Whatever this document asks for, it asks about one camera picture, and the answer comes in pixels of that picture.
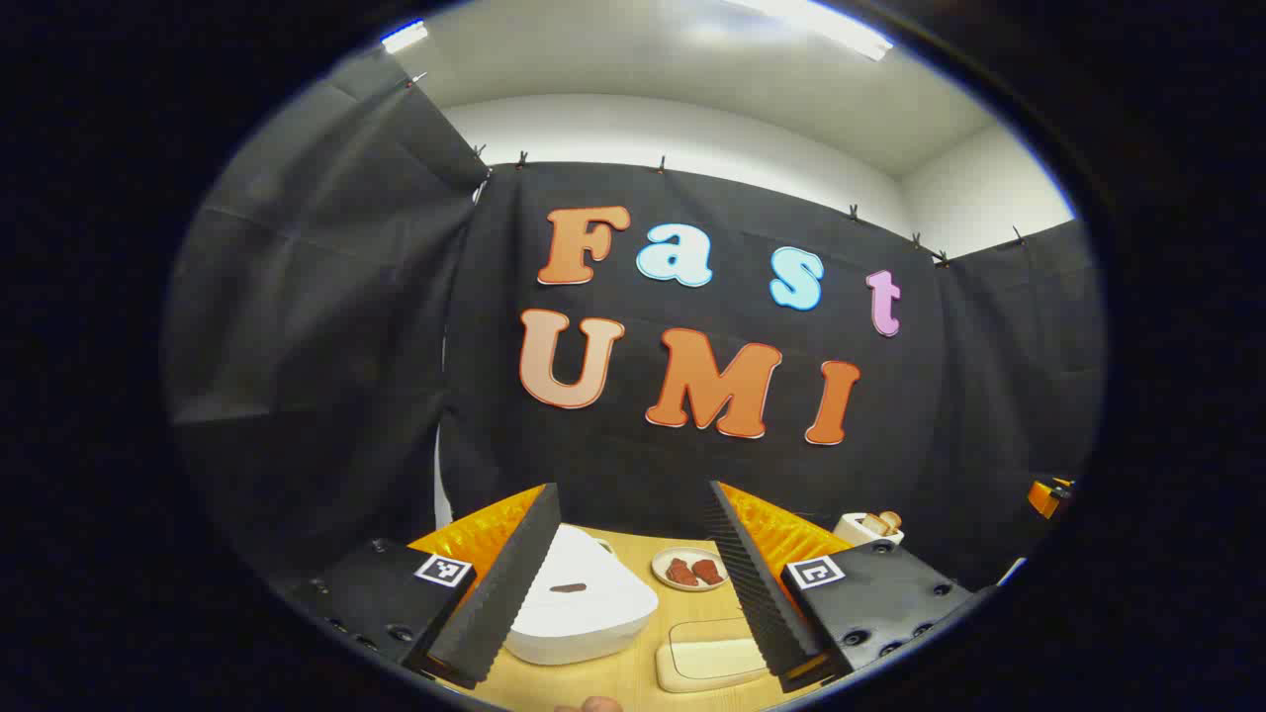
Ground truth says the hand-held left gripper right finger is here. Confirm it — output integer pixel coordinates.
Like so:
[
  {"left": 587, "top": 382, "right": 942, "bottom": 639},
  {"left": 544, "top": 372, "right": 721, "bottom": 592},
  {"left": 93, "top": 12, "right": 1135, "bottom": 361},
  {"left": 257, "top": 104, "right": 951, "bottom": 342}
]
[{"left": 704, "top": 481, "right": 990, "bottom": 693}]

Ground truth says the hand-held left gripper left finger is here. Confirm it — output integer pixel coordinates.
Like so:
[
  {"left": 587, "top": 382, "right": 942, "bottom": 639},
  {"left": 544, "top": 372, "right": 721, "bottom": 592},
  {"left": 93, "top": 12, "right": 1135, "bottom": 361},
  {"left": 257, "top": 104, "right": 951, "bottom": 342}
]
[{"left": 282, "top": 483, "right": 564, "bottom": 691}]

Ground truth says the white rice cooker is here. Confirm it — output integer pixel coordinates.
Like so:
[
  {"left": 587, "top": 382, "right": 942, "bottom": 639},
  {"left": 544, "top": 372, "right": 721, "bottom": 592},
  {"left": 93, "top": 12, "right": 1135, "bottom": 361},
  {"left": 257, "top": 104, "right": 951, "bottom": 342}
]
[{"left": 502, "top": 524, "right": 661, "bottom": 666}]

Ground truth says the clear box of white rice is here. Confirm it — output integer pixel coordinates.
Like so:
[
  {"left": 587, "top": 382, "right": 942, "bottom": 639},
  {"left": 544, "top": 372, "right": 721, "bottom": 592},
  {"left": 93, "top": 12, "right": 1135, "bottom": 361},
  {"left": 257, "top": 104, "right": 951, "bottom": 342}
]
[{"left": 655, "top": 618, "right": 772, "bottom": 693}]

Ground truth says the small white plate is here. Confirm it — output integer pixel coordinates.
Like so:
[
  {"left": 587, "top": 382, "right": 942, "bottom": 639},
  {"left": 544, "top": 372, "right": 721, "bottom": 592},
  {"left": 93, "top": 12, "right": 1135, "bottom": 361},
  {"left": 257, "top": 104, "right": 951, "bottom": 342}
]
[{"left": 651, "top": 547, "right": 731, "bottom": 592}]

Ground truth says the cream toaster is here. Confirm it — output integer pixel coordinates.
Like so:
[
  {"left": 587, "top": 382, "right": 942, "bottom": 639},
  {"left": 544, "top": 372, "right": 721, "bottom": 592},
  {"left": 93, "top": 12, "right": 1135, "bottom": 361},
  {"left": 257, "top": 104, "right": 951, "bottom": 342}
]
[{"left": 833, "top": 511, "right": 905, "bottom": 547}]

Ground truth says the black backdrop cloth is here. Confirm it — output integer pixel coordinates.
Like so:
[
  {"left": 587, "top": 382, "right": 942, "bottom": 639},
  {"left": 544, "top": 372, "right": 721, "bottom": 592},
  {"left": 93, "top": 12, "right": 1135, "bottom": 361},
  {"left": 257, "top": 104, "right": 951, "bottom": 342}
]
[{"left": 163, "top": 44, "right": 1107, "bottom": 594}]

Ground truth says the row of cloth clips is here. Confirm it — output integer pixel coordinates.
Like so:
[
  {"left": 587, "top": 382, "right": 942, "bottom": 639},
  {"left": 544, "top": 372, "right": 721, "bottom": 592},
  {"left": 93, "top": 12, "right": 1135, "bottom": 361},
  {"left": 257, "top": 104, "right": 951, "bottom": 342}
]
[{"left": 406, "top": 71, "right": 1027, "bottom": 268}]

